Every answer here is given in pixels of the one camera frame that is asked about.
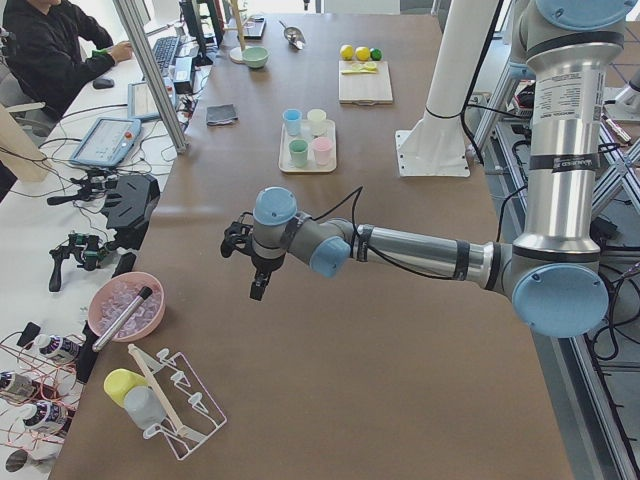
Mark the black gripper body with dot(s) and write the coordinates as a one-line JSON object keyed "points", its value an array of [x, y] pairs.
{"points": [[263, 265]]}

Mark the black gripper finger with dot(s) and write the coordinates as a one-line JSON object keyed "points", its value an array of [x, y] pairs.
{"points": [[258, 286]]}

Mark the green plastic cup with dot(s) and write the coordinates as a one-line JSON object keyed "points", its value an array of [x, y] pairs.
{"points": [[298, 150]]}

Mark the pink plastic cup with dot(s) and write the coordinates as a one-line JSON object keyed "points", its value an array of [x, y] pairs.
{"points": [[322, 148]]}

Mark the blue plastic cup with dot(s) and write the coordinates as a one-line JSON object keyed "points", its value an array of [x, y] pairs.
{"points": [[292, 121]]}

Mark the pale yellow plastic cup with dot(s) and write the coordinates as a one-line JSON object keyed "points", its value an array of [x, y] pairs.
{"points": [[317, 121]]}

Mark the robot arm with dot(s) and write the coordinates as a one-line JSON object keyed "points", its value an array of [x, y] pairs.
{"points": [[469, 24], [550, 271]]}

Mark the cream rabbit serving tray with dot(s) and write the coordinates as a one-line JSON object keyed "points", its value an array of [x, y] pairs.
{"points": [[284, 160]]}

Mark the grey folded cloth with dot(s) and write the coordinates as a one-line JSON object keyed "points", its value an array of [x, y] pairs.
{"points": [[221, 115]]}

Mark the pink bowl with ice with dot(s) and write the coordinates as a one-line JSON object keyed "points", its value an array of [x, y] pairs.
{"points": [[119, 293]]}

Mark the teach pendant tablet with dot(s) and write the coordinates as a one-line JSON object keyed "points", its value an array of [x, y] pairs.
{"points": [[141, 104], [107, 143]]}

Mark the clear lidded bottle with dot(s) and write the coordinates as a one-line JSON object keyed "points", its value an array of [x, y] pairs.
{"points": [[144, 407]]}

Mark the yellow lidded bottle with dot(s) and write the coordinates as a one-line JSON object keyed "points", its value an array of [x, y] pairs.
{"points": [[119, 382]]}

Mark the green bowl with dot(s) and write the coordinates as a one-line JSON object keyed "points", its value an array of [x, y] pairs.
{"points": [[255, 57]]}

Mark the wooden cup stand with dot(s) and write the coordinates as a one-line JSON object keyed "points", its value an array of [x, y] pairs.
{"points": [[236, 54]]}

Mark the wooden cutting board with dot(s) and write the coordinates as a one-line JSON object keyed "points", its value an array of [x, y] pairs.
{"points": [[369, 89]]}

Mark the black keyboard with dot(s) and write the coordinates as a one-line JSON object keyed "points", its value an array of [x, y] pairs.
{"points": [[164, 51]]}

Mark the metal ice scoop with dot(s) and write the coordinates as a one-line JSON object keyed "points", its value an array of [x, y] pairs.
{"points": [[294, 36]]}

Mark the yellow plastic knife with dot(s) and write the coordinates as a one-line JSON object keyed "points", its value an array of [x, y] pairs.
{"points": [[358, 72]]}

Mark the whole yellow lemon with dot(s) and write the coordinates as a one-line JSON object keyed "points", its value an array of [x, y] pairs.
{"points": [[347, 52], [362, 53]]}

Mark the green lime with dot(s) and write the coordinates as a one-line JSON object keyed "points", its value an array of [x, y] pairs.
{"points": [[376, 54]]}

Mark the seated person in black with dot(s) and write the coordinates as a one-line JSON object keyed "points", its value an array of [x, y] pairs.
{"points": [[59, 50]]}

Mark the metal ice tongs handle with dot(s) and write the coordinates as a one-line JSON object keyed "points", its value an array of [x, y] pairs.
{"points": [[122, 319]]}

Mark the white wire drying rack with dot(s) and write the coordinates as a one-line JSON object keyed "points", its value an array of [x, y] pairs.
{"points": [[183, 411]]}

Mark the aluminium frame post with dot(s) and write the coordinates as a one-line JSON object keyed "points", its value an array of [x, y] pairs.
{"points": [[132, 22]]}

